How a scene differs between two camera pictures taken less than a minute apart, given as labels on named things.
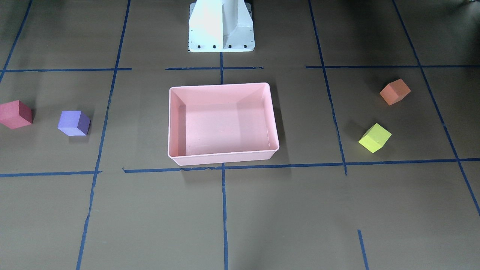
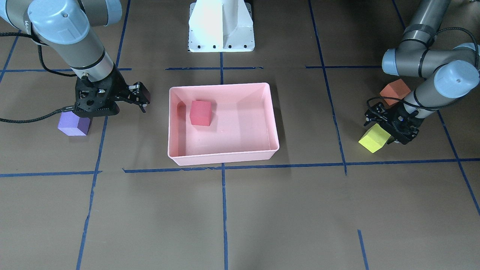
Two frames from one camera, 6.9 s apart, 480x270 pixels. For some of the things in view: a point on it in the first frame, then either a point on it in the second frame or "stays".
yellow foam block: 374,138 stays
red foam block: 15,114 to 200,113
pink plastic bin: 220,123 stays
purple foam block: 74,123 stays
